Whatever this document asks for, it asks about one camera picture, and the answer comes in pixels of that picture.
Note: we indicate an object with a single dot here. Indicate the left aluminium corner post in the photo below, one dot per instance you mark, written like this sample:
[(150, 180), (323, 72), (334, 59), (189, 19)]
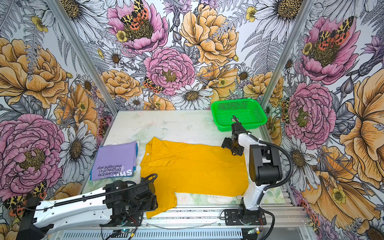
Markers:
[(71, 32)]

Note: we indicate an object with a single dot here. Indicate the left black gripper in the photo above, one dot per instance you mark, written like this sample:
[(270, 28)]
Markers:
[(150, 205)]

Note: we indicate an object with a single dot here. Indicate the aluminium front rail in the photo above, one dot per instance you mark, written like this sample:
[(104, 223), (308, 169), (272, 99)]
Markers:
[(286, 216)]

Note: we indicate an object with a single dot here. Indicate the aluminium corner post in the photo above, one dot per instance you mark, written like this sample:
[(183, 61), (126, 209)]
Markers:
[(291, 41), (71, 32)]

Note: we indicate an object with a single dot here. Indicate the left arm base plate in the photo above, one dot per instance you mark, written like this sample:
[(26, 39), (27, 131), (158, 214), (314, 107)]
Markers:
[(125, 220)]

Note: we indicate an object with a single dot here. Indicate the right aluminium corner post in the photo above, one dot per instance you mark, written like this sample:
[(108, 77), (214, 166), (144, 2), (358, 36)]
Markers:
[(291, 41)]

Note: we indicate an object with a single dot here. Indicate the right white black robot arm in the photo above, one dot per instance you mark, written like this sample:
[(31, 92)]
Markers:
[(264, 169)]

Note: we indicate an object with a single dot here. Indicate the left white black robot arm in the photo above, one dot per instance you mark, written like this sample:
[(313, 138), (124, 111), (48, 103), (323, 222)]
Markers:
[(86, 210)]

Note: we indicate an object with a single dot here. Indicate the yellow t-shirt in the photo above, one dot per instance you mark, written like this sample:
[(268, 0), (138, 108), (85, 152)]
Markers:
[(192, 169)]

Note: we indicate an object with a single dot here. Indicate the folded purple t-shirt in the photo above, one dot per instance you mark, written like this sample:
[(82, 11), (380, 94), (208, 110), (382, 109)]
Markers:
[(114, 161)]

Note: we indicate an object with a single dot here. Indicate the green plastic basket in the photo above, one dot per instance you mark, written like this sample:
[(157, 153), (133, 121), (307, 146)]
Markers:
[(248, 112)]

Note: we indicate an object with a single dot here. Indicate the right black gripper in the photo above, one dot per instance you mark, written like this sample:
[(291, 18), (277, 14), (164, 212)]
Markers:
[(226, 143)]

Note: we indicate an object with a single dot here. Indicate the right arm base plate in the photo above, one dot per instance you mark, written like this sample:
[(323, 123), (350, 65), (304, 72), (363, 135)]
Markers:
[(238, 217)]

